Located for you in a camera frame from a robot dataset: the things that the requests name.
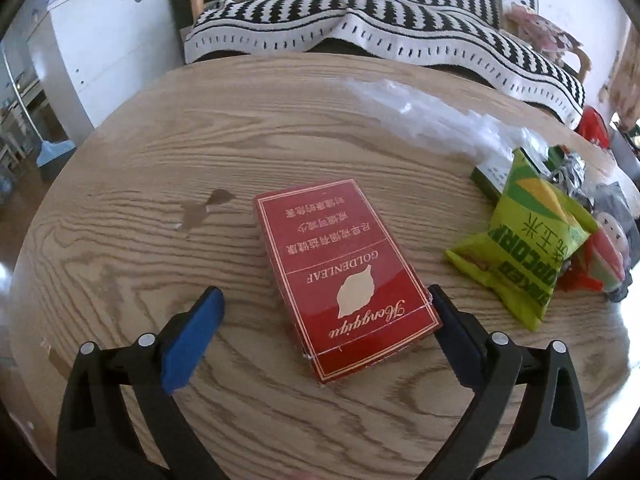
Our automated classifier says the white cabinet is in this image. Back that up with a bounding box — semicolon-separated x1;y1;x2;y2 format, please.
25;0;183;128

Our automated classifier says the dark green box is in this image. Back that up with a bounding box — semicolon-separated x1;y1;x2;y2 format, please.
471;147;551;198

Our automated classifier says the red plastic bag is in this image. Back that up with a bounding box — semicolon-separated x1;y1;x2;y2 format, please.
575;106;611;148

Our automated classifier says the broom handle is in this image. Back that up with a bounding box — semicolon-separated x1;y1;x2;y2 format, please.
0;52;48;147

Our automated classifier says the black and white striped blanket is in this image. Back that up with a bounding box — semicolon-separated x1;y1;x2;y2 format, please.
182;0;586;128

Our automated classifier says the silver foil wrapper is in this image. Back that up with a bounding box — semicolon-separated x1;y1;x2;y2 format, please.
547;152;588;196

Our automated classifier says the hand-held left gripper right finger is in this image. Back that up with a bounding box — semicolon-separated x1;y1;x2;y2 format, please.
415;284;591;480

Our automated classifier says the grey cartoon snack packet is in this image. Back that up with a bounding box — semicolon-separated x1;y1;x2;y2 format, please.
585;180;640;306

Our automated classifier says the black side cabinet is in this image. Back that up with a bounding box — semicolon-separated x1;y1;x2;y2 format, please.
166;0;226;63

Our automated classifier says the red and white wrapper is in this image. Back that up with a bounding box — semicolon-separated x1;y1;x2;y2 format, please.
559;230;627;293

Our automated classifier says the blue dustpan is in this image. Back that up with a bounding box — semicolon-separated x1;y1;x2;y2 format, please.
36;140;77;182

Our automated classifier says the green popcorn packet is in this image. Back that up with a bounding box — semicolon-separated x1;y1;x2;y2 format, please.
445;147;601;331

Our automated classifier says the clear plastic bag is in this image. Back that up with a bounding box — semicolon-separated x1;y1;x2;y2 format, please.
345;77;541;161

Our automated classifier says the patterned curtain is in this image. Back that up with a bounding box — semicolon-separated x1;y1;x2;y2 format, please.
611;35;640;131

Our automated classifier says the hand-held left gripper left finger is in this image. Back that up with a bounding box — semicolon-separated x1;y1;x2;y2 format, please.
56;286;226;480

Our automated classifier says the red cigarette box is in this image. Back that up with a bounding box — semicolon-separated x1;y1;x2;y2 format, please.
252;179;442;385

